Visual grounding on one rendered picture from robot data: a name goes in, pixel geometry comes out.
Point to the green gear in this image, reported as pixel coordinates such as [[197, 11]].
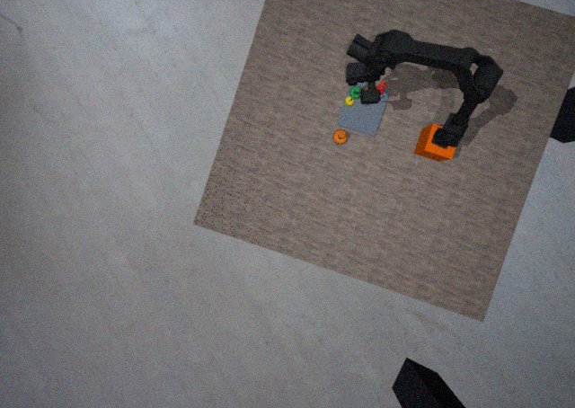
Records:
[[355, 92]]

